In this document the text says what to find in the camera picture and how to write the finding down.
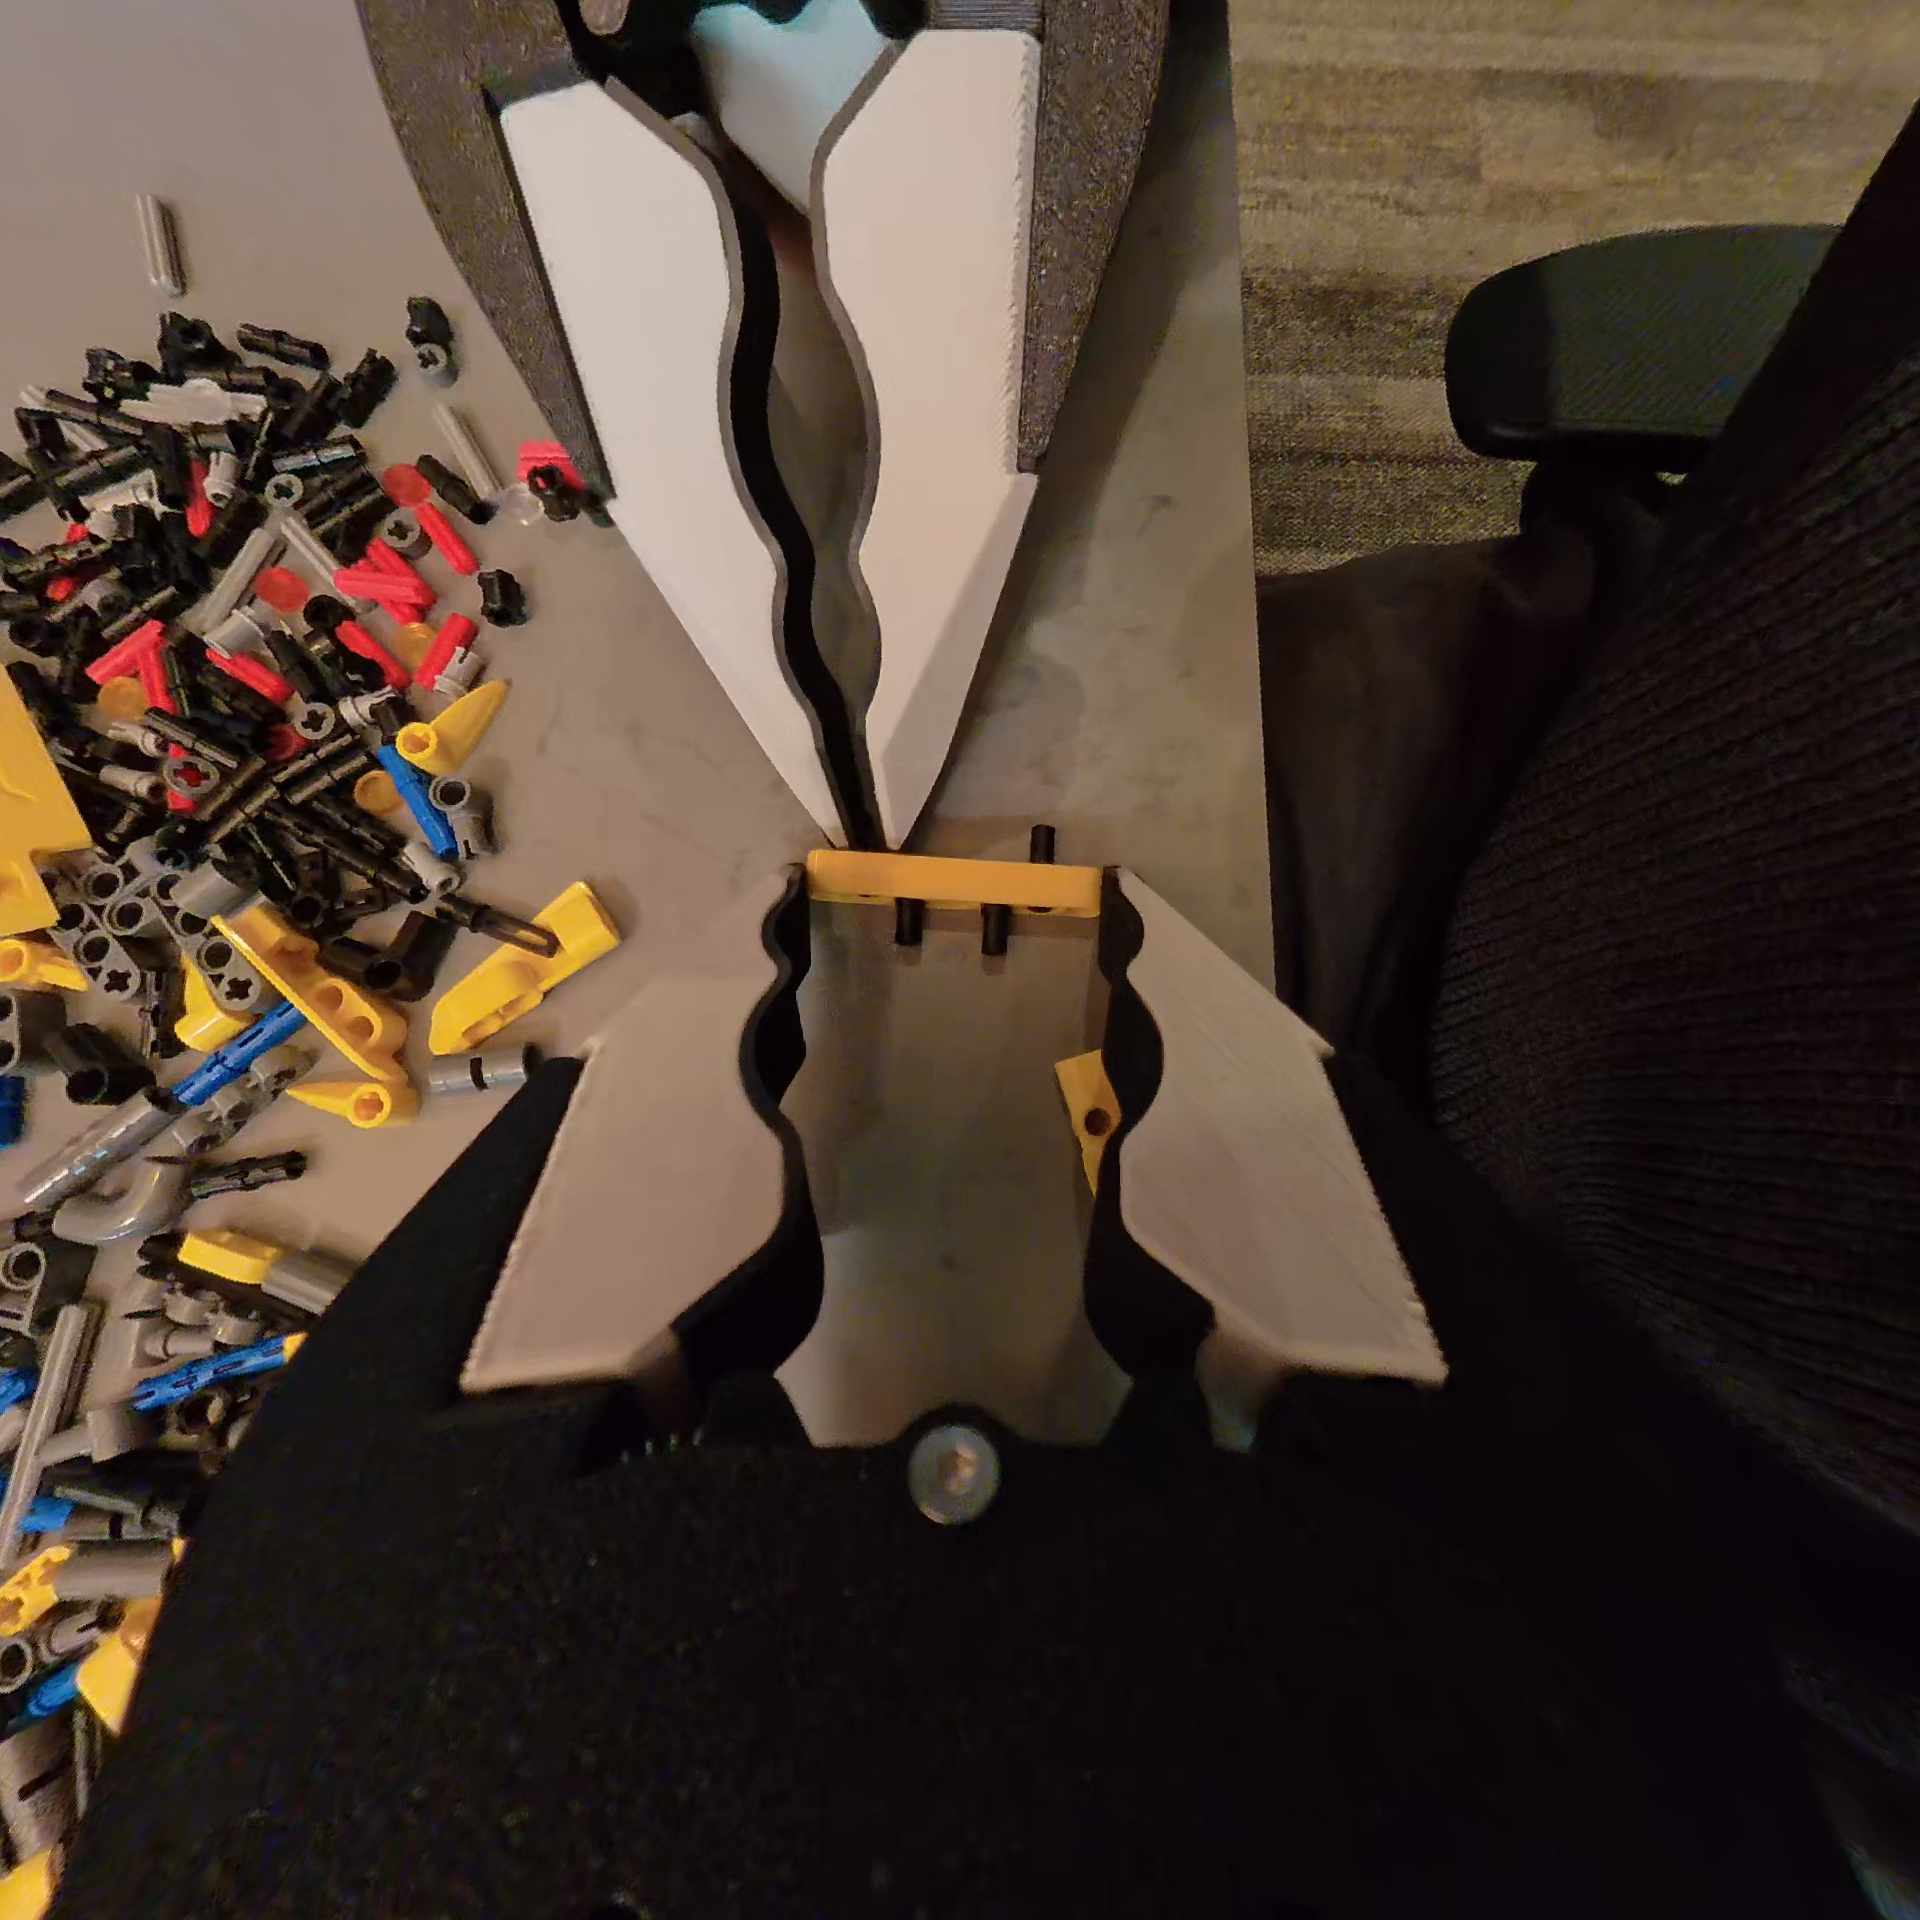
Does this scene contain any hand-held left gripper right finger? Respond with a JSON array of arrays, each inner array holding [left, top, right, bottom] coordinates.
[[1088, 865, 1451, 1453]]

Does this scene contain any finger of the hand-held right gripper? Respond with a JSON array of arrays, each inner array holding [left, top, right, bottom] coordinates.
[[809, 27, 1042, 850], [499, 76, 872, 847]]

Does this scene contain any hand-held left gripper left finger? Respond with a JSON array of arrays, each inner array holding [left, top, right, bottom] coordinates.
[[458, 865, 825, 1446]]

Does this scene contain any yellow rectangular panel brick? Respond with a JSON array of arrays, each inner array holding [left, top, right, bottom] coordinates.
[[1055, 1049, 1124, 1195]]

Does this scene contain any yellow beam with black pins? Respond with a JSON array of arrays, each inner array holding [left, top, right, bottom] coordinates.
[[805, 825, 1111, 957]]

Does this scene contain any pile of yellow blue bricks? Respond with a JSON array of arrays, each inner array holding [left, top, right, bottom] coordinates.
[[0, 886, 622, 1920]]

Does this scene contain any pile of black red pins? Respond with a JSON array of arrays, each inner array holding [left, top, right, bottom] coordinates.
[[0, 300, 618, 902]]

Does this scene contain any black chair armrest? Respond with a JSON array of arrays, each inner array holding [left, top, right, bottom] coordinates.
[[1446, 225, 1846, 465]]

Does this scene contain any large yellow panel brick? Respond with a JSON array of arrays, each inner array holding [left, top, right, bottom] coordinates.
[[0, 666, 95, 930]]

